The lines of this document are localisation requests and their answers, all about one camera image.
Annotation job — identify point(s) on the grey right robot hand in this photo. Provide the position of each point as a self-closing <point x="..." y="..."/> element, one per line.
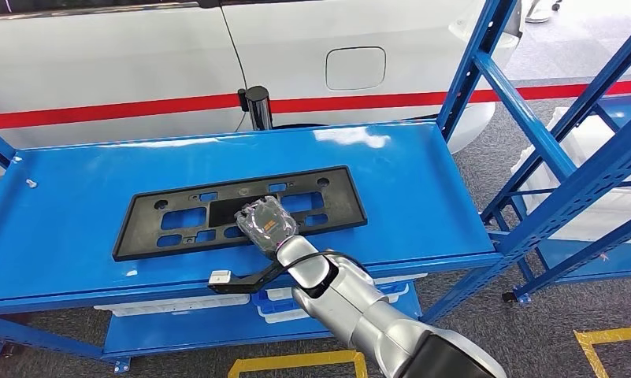
<point x="265" y="224"/>

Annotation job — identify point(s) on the black plastic plate bracket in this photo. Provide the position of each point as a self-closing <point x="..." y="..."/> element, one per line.
<point x="137" y="229"/>

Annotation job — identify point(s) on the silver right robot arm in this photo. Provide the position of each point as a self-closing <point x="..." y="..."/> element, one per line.
<point x="367" y="318"/>

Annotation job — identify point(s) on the blue steel shelf rack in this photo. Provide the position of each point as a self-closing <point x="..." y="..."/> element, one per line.
<point x="85" y="208"/>
<point x="581" y="261"/>

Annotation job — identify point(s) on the blue plastic bin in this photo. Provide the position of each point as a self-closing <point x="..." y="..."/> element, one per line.
<point x="273" y="304"/>

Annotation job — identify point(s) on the white car red stripe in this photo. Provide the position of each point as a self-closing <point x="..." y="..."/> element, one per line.
<point x="137" y="57"/>

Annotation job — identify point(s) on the small white bolt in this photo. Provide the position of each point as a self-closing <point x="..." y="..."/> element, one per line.
<point x="31" y="183"/>

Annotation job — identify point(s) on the white chair base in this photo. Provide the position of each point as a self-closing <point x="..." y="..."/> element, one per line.
<point x="537" y="15"/>

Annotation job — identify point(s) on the yellow floor tape square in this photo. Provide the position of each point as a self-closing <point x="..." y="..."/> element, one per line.
<point x="618" y="334"/>

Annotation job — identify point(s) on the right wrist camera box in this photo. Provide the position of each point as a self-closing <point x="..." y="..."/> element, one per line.
<point x="219" y="276"/>

